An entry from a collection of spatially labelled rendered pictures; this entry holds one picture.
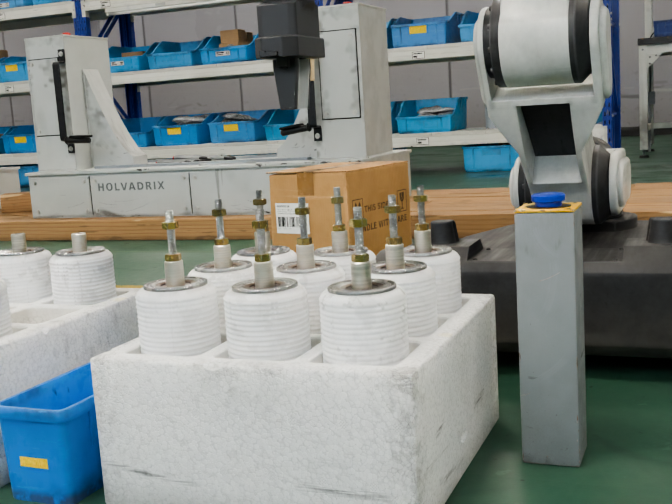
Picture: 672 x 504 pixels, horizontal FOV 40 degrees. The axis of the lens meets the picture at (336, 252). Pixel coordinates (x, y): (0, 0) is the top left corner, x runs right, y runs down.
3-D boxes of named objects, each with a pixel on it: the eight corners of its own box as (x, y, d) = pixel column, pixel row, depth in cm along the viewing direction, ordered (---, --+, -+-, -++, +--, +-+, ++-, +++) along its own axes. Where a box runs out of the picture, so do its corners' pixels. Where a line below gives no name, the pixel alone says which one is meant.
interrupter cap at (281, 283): (255, 299, 100) (255, 293, 100) (219, 291, 106) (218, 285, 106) (311, 287, 105) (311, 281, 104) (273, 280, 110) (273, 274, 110)
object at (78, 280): (86, 355, 152) (74, 247, 149) (135, 358, 148) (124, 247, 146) (48, 372, 143) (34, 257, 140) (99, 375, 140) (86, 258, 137)
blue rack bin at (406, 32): (412, 51, 626) (410, 19, 622) (467, 46, 611) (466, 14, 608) (388, 48, 580) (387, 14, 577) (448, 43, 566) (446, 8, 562)
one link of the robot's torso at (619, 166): (528, 211, 188) (526, 146, 186) (631, 209, 180) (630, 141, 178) (508, 225, 169) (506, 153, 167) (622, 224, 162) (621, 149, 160)
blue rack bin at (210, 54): (232, 66, 675) (229, 37, 672) (279, 62, 661) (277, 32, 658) (197, 65, 629) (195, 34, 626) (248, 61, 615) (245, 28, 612)
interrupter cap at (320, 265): (336, 273, 112) (336, 268, 112) (274, 277, 112) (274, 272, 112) (336, 263, 120) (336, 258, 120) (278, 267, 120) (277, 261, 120)
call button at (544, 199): (534, 208, 114) (534, 191, 113) (567, 207, 112) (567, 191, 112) (528, 212, 110) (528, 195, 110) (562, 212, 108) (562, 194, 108)
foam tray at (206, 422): (253, 401, 145) (244, 289, 142) (499, 418, 130) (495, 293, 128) (104, 505, 109) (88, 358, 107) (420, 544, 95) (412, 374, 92)
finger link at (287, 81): (278, 110, 112) (274, 58, 111) (302, 109, 111) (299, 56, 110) (273, 110, 111) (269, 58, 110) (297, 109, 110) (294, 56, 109)
